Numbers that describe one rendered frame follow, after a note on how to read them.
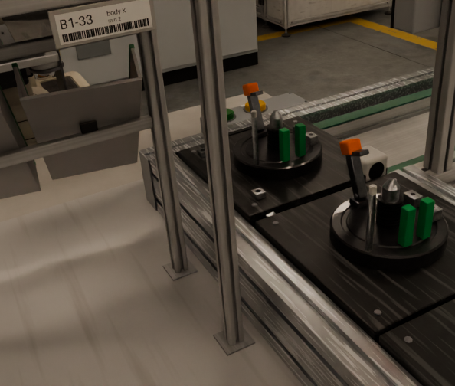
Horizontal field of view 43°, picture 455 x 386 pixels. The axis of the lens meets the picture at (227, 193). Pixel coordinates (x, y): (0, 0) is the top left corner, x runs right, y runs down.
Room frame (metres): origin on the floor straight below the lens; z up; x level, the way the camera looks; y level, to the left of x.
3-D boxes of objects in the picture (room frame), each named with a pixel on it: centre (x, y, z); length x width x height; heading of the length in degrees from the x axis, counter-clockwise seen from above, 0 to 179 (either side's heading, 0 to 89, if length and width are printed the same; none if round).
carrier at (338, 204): (0.58, -0.19, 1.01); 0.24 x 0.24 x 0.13; 25
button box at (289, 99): (1.04, -0.07, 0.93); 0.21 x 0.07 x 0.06; 115
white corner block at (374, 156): (0.76, -0.21, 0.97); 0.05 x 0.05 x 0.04; 25
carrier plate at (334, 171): (0.81, -0.08, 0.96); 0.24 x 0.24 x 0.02; 25
